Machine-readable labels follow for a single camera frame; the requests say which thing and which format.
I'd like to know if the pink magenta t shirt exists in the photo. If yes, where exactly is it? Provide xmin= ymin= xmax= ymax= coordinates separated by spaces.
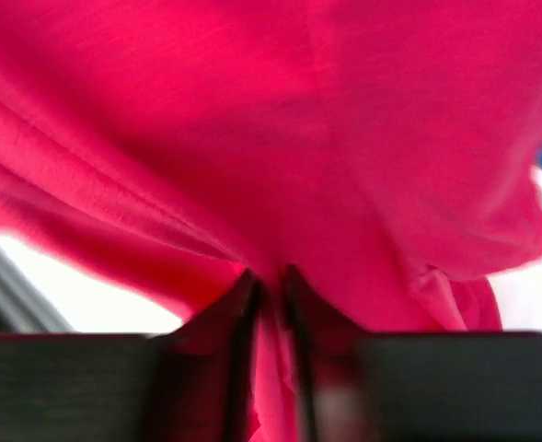
xmin=0 ymin=1 xmax=542 ymax=441

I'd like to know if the aluminium mounting rail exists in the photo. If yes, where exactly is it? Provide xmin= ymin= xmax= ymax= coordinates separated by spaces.
xmin=0 ymin=250 xmax=75 ymax=333

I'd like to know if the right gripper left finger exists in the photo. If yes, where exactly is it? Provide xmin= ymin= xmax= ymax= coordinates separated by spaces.
xmin=0 ymin=272 xmax=259 ymax=441

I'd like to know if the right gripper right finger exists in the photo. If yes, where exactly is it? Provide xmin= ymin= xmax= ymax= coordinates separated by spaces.
xmin=283 ymin=266 xmax=542 ymax=441

